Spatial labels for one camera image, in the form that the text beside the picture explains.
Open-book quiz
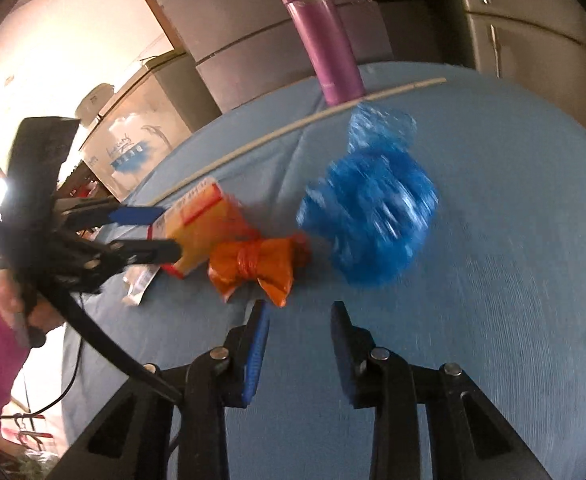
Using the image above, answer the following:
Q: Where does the purple thermos bottle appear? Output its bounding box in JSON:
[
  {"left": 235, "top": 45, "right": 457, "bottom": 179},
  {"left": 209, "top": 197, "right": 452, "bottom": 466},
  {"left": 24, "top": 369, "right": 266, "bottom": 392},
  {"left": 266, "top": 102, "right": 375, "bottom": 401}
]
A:
[{"left": 273, "top": 0, "right": 366, "bottom": 106}]

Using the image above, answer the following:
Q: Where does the blue tablecloth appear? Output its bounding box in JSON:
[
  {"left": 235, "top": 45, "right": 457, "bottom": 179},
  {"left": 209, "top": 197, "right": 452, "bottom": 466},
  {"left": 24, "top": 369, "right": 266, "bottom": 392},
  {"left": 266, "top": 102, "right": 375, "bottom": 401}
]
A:
[{"left": 60, "top": 60, "right": 586, "bottom": 480}]

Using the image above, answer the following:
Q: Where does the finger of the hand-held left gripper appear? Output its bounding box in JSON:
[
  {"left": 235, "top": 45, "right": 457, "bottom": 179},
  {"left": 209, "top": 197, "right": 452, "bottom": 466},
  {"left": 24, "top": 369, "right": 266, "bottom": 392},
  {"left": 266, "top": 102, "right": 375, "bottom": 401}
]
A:
[
  {"left": 63, "top": 199, "right": 166, "bottom": 231},
  {"left": 90, "top": 239, "right": 184, "bottom": 272}
]

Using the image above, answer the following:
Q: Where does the white chest freezer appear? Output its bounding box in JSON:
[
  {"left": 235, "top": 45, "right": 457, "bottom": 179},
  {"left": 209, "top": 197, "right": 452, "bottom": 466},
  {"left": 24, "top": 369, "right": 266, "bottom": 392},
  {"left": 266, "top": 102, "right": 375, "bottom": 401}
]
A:
[{"left": 78, "top": 52, "right": 208, "bottom": 201}]

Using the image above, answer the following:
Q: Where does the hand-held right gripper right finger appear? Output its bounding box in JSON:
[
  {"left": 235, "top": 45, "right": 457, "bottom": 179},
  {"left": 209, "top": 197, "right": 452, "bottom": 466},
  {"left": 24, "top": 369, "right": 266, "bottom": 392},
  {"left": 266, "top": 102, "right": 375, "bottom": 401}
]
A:
[{"left": 330, "top": 301, "right": 554, "bottom": 480}]

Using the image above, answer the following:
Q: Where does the blue white milk carton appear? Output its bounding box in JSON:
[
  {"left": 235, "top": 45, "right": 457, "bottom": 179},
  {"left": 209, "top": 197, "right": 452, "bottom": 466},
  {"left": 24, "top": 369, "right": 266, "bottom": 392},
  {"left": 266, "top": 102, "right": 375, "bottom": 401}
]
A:
[{"left": 123, "top": 265, "right": 161, "bottom": 306}]

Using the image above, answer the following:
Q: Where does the thin white rod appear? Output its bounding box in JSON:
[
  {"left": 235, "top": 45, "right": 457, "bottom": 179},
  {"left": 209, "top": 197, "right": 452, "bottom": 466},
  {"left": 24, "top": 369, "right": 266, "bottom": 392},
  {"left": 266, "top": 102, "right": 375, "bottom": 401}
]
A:
[{"left": 148, "top": 77, "right": 448, "bottom": 208}]

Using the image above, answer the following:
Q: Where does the blue plastic bag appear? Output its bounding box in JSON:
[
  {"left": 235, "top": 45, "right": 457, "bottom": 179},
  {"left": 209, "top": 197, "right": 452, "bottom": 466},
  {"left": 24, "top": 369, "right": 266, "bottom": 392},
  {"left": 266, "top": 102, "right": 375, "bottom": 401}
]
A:
[{"left": 297, "top": 105, "right": 440, "bottom": 288}]

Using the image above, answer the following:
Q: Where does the white rice cooker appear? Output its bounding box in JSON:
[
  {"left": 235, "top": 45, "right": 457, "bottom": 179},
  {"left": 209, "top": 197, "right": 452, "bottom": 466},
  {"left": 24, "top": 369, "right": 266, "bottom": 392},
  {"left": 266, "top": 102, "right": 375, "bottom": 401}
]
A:
[{"left": 75, "top": 83, "right": 114, "bottom": 121}]

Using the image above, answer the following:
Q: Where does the orange knotted wrapper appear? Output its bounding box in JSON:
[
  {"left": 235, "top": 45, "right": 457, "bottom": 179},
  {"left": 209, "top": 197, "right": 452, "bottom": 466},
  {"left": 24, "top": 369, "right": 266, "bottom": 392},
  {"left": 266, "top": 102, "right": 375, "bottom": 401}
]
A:
[{"left": 208, "top": 234, "right": 311, "bottom": 307}]

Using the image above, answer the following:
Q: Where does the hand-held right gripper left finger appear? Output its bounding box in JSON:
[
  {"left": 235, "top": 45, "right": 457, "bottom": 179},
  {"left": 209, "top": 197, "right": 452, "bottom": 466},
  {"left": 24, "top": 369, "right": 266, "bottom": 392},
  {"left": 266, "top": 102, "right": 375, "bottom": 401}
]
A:
[{"left": 60, "top": 300, "right": 272, "bottom": 480}]

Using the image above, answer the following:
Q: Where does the person's left hand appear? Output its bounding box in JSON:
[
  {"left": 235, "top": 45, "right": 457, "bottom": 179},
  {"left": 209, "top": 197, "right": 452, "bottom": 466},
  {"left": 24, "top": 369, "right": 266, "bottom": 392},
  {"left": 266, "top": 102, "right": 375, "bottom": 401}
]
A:
[{"left": 0, "top": 270, "right": 67, "bottom": 349}]

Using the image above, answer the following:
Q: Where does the grey three-door refrigerator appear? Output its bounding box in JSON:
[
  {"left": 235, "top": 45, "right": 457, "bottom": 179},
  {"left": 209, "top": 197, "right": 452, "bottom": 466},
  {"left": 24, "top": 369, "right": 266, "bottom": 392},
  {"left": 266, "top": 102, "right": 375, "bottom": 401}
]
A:
[{"left": 123, "top": 0, "right": 394, "bottom": 113}]

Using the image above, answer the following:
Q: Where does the silver two-door refrigerator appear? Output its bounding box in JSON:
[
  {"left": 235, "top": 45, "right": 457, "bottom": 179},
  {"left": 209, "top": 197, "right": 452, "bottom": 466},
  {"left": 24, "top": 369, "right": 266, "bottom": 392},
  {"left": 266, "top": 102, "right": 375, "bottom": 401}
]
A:
[{"left": 448, "top": 0, "right": 586, "bottom": 86}]

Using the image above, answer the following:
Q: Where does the orange carton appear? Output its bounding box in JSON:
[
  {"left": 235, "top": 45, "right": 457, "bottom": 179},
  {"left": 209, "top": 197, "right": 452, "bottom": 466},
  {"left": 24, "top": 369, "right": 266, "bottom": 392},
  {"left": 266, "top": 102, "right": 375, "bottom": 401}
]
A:
[{"left": 150, "top": 178, "right": 258, "bottom": 279}]

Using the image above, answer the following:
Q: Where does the thin black cable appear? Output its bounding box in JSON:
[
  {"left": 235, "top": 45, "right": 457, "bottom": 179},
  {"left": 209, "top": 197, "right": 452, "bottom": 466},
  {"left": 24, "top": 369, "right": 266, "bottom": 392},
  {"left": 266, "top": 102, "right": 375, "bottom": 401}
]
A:
[{"left": 0, "top": 292, "right": 86, "bottom": 418}]

